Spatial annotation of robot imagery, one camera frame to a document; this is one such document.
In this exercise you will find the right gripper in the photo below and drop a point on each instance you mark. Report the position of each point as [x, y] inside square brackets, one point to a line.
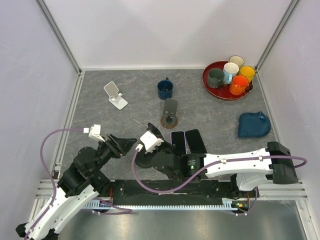
[165, 143]

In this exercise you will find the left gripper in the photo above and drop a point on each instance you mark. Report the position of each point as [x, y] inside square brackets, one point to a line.
[119, 146]

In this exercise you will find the phone with lilac case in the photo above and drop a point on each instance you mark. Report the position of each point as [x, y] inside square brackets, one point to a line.
[178, 138]

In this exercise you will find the black round base stand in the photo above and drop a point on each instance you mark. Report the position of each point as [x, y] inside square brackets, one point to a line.
[144, 160]

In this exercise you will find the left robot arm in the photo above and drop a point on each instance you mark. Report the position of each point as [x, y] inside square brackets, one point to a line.
[79, 184]

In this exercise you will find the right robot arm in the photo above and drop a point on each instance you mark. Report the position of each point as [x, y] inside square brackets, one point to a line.
[248, 170]

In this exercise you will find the round wooden base stand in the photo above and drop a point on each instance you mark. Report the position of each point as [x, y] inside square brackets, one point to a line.
[169, 119]

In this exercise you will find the white folding phone stand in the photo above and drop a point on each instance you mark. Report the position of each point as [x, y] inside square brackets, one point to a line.
[114, 96]

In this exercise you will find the black base bar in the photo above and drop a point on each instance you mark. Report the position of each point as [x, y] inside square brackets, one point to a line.
[198, 192]

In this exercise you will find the dark blue mug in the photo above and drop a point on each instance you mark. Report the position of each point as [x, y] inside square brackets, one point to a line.
[165, 89]

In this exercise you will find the red round tray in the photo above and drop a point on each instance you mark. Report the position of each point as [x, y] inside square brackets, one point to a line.
[222, 93]

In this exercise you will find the grey mug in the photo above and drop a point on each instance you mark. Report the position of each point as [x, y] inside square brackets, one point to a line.
[215, 78]

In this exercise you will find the blue leaf-shaped dish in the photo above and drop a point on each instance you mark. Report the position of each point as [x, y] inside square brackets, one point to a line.
[253, 125]

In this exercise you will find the orange mug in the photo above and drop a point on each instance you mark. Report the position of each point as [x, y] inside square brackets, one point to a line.
[240, 85]

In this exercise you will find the light blue mug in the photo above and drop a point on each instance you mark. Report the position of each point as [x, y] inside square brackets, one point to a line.
[230, 70]

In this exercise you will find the yellow mug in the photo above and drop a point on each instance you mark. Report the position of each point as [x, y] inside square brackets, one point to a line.
[247, 72]

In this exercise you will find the cream mug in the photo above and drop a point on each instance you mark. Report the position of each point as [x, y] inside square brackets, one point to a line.
[238, 60]

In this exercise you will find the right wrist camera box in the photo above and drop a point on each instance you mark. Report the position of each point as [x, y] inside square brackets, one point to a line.
[149, 141]

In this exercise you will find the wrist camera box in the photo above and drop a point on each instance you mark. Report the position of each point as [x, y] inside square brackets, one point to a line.
[94, 132]
[149, 141]

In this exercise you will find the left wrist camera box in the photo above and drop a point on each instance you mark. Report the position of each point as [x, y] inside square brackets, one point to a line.
[94, 132]

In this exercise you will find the slotted cable duct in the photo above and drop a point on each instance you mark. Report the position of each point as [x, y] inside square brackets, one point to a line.
[226, 205]

